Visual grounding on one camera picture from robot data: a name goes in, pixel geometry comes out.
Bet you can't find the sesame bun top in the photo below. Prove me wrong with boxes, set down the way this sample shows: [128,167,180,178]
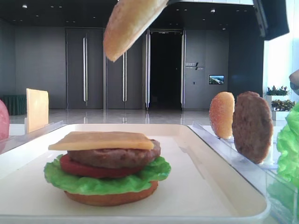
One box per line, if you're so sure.
[103,0,168,62]

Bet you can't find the potted plants in white planters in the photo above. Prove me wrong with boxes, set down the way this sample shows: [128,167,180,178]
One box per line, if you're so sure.
[266,86,295,121]

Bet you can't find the red tomato slice on burger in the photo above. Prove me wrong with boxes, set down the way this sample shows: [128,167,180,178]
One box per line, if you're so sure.
[59,154,144,179]

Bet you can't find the cream rectangular tray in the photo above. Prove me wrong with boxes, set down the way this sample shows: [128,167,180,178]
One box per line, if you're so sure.
[0,124,271,224]

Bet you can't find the upright green lettuce leaf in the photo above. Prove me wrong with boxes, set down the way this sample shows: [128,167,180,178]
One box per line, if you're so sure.
[268,105,299,209]

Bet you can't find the left long clear rail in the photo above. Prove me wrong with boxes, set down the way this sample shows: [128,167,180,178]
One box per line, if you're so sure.
[0,121,64,154]

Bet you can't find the brown meat patty on burger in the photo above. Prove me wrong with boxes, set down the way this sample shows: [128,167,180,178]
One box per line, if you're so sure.
[67,140,161,168]

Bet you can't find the green lettuce leaf on burger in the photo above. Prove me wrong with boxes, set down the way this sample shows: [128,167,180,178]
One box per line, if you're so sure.
[44,155,171,195]

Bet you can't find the upright red tomato slice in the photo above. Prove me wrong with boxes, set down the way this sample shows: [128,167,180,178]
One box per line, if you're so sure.
[0,101,10,140]

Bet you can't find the upright brown meat patty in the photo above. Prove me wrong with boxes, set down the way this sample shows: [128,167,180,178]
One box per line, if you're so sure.
[232,91,273,164]

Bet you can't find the wall display screen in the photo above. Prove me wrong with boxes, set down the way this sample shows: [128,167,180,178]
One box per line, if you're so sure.
[209,75,225,85]

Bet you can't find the long clear rail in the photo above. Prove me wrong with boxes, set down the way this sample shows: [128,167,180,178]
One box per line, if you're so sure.
[0,121,64,154]
[189,122,299,224]

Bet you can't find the bottom bun slice on tray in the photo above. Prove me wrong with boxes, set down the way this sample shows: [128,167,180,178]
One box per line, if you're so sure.
[64,181,158,206]

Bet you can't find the dark double doors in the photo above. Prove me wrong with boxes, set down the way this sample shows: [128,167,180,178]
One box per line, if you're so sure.
[66,28,143,109]

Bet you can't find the green draped table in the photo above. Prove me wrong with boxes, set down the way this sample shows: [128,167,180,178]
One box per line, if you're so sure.
[0,95,27,116]

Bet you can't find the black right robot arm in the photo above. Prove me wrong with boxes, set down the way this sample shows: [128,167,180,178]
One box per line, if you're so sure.
[165,0,289,41]

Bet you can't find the upright yellow cheese slice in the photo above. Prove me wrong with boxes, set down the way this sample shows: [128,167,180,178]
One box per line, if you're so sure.
[26,88,49,133]

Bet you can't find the yellow cheese slice on burger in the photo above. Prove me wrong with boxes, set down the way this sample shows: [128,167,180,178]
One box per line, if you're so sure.
[48,132,154,151]

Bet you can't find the right long clear rail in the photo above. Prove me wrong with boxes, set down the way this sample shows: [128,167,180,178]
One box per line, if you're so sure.
[189,122,299,224]

